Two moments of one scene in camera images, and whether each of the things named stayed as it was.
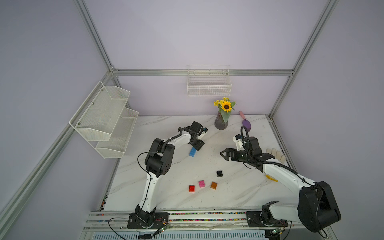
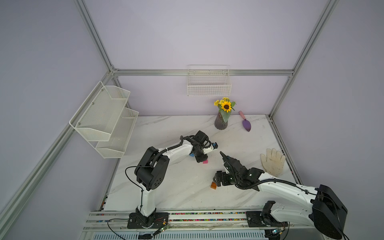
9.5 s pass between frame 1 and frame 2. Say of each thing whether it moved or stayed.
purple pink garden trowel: stayed
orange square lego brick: stayed
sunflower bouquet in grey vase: stayed
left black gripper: moved
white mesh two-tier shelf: stayed
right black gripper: moved
